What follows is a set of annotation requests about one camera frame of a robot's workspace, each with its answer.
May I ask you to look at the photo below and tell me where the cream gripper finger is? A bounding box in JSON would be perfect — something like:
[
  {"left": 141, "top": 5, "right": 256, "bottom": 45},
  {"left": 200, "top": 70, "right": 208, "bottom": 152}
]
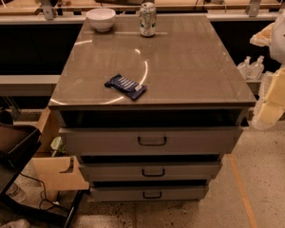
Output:
[
  {"left": 250, "top": 24, "right": 274, "bottom": 47},
  {"left": 252, "top": 65, "right": 285, "bottom": 130}
]

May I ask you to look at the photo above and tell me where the blue rxbar blueberry wrapper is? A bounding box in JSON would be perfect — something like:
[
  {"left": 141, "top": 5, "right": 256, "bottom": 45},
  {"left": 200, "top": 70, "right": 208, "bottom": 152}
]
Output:
[{"left": 104, "top": 73, "right": 146, "bottom": 100}]

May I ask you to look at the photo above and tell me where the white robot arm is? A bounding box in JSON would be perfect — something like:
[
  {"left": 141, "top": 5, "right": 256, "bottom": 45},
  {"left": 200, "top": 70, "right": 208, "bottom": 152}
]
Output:
[{"left": 250, "top": 10, "right": 285, "bottom": 130}]

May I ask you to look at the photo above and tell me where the silver green 7up can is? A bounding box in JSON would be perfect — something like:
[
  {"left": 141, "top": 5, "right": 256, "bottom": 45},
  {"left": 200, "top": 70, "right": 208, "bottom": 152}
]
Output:
[{"left": 139, "top": 2, "right": 157, "bottom": 37}]

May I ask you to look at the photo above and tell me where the clear sanitizer bottle right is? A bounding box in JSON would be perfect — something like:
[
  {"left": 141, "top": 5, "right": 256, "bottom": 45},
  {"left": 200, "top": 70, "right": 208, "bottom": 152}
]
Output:
[{"left": 248, "top": 55, "right": 264, "bottom": 80}]

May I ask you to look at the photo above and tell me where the clear sanitizer bottle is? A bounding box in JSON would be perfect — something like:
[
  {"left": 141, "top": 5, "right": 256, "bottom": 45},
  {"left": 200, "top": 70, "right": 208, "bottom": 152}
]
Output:
[
  {"left": 237, "top": 56, "right": 251, "bottom": 80},
  {"left": 248, "top": 55, "right": 264, "bottom": 80}
]

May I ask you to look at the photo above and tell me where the clear sanitizer bottle left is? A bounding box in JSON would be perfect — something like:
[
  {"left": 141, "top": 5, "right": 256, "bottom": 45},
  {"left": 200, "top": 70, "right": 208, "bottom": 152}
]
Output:
[{"left": 237, "top": 56, "right": 251, "bottom": 80}]

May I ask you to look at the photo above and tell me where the top grey drawer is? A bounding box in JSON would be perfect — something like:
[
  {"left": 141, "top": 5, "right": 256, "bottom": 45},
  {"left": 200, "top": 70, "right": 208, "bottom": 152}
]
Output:
[{"left": 59, "top": 127, "right": 242, "bottom": 156}]

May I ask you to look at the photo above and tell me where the grey drawer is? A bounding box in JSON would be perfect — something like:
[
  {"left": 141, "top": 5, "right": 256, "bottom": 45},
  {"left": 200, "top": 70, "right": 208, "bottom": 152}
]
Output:
[
  {"left": 79, "top": 161, "right": 220, "bottom": 182},
  {"left": 59, "top": 127, "right": 242, "bottom": 156},
  {"left": 91, "top": 185, "right": 208, "bottom": 202}
]

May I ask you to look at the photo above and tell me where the middle grey drawer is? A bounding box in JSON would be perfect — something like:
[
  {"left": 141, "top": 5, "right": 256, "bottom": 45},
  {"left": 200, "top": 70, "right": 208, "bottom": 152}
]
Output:
[{"left": 79, "top": 161, "right": 220, "bottom": 182}]

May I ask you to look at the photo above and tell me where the grey drawer cabinet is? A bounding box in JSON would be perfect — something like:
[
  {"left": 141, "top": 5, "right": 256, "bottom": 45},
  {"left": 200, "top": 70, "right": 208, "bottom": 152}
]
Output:
[{"left": 49, "top": 15, "right": 256, "bottom": 189}]

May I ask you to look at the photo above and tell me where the bottom grey drawer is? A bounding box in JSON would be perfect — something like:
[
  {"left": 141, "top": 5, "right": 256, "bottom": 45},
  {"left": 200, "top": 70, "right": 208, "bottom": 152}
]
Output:
[{"left": 91, "top": 185, "right": 208, "bottom": 202}]

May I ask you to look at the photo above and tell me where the white ceramic bowl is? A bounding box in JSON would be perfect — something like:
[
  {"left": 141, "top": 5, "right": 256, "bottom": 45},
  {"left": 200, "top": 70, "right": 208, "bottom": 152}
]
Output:
[{"left": 86, "top": 8, "right": 116, "bottom": 31}]

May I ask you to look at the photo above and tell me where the tan cardboard box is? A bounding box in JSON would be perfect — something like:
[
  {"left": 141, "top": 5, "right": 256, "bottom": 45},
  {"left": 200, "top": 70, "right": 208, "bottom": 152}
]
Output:
[{"left": 32, "top": 107, "right": 89, "bottom": 201}]

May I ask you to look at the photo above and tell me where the dark brown chair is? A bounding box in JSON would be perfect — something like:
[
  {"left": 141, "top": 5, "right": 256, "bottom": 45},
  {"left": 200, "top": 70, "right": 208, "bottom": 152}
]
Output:
[{"left": 0, "top": 108, "right": 41, "bottom": 198}]

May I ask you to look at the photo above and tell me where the black floor cable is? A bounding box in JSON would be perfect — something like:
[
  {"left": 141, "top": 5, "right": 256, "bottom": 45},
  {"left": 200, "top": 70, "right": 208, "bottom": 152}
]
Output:
[{"left": 19, "top": 172, "right": 70, "bottom": 214}]

